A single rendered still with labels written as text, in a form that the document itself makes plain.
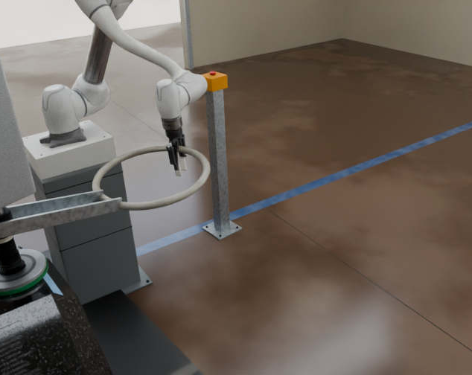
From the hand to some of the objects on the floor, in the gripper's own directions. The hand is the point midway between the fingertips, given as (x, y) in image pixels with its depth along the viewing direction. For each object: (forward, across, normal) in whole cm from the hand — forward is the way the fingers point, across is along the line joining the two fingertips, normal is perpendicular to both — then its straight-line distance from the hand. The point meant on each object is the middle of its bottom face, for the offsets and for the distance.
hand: (180, 167), depth 224 cm
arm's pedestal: (+85, +3, -70) cm, 110 cm away
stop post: (+92, -71, -20) cm, 118 cm away
